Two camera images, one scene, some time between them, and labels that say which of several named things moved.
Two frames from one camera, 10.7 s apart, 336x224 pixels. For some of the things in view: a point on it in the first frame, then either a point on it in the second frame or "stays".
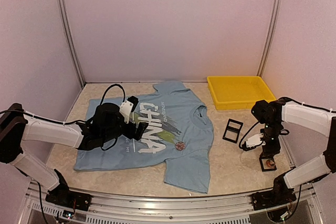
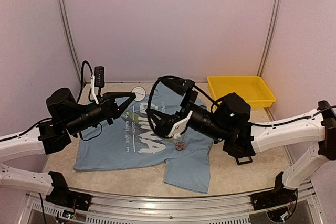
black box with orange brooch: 267,164 -> 243,162
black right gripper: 272,150 -> 171,123
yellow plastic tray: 238,92 stays
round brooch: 180,146 stays
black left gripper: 130,133 -> 107,99
